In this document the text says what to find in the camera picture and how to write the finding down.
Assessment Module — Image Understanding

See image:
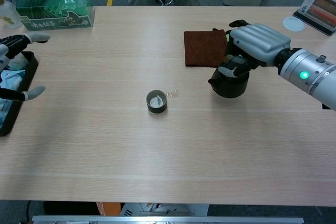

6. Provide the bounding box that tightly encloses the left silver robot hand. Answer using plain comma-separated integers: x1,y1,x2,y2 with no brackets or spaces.
0,32,51,102

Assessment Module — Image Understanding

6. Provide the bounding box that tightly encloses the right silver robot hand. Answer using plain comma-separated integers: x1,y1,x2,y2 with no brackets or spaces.
217,19,291,78

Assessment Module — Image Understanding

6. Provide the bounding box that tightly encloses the black cast iron teapot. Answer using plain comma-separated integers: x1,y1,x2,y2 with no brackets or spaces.
208,55,259,99

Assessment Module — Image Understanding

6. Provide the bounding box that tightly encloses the small grey metal cup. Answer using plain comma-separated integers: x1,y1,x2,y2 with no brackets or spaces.
145,90,168,114

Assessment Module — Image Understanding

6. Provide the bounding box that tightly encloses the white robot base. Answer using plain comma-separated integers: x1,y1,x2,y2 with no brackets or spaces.
120,202,209,217

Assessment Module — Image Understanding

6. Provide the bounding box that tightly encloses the white paper cup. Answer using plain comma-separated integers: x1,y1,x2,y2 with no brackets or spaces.
7,55,29,72

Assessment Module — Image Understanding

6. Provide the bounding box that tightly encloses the translucent plastic bottle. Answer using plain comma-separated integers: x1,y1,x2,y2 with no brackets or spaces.
0,0,24,29

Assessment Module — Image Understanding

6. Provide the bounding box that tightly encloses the black plastic tray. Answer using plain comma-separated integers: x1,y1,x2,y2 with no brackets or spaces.
0,51,39,137

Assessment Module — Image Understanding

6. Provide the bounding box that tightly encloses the blue wet wipes pack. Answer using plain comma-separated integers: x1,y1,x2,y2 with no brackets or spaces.
0,69,26,130

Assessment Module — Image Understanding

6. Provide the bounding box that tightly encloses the white round lid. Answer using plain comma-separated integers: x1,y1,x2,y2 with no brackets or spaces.
282,16,306,33

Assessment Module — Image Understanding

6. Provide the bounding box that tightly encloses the brown tea cloth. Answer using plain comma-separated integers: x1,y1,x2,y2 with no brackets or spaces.
183,28,228,69

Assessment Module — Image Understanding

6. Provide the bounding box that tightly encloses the clear green tea box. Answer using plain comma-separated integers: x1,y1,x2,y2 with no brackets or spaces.
15,0,95,31

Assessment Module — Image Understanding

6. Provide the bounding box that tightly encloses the colourful printed book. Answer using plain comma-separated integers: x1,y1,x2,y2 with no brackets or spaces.
292,0,336,37

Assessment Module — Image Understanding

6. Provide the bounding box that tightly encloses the orange object under table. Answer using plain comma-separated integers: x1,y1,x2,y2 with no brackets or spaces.
96,201,121,216

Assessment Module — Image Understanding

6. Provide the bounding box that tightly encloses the aluminium profile rail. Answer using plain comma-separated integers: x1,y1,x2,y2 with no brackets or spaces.
31,215,305,224

